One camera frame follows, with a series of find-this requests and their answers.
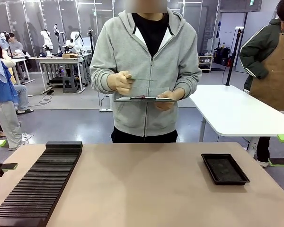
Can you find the grey clipboard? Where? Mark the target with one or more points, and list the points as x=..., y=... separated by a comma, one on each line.
x=144, y=100

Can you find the green PCB board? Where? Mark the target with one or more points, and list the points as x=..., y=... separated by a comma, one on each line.
x=142, y=79

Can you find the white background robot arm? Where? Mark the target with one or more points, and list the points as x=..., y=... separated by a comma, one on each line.
x=47, y=42
x=75, y=41

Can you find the person's left forearm grey sleeve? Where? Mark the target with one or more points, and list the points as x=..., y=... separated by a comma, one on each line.
x=190, y=80

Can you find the person's right forearm grey sleeve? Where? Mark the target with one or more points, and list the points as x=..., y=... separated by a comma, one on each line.
x=100, y=75

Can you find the black slotted PCB rack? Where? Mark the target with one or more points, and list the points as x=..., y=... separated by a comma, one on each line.
x=38, y=179

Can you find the person's left hand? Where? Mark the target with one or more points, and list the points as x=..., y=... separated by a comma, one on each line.
x=168, y=99

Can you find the person's right hand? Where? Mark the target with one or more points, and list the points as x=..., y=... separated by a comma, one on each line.
x=120, y=82

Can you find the white table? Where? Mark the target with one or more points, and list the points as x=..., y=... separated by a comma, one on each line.
x=234, y=113

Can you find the black plastic tray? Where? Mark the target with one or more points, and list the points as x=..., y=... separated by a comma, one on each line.
x=224, y=169

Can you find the person in blue shirt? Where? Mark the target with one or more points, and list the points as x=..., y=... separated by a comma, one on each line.
x=2, y=94

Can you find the seated person in jeans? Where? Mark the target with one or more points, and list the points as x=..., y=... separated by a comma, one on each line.
x=22, y=97

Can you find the person in brown apron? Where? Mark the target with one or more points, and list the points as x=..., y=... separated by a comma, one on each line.
x=272, y=61

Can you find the white desk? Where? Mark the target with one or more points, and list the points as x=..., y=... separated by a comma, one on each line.
x=21, y=61

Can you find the grey step stool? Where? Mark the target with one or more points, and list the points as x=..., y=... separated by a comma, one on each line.
x=69, y=84

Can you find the black pole stand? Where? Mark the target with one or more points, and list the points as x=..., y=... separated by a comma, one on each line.
x=233, y=56

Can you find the grey background desk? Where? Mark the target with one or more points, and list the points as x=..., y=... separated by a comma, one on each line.
x=59, y=62

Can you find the seated person in grey shirt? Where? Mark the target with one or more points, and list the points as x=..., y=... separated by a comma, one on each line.
x=15, y=46

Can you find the black equipment cases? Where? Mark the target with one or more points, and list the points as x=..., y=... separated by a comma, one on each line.
x=223, y=55

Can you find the white shelf unit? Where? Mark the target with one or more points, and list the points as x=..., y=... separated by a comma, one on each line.
x=205, y=63

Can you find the cardboard box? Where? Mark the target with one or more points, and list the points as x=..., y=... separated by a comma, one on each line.
x=70, y=55

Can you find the dark pen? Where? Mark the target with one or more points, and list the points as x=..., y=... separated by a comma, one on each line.
x=142, y=97

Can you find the person in grey hoodie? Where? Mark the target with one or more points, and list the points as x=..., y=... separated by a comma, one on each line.
x=144, y=59

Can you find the white camera stand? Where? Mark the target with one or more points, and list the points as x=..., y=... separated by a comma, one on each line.
x=58, y=37

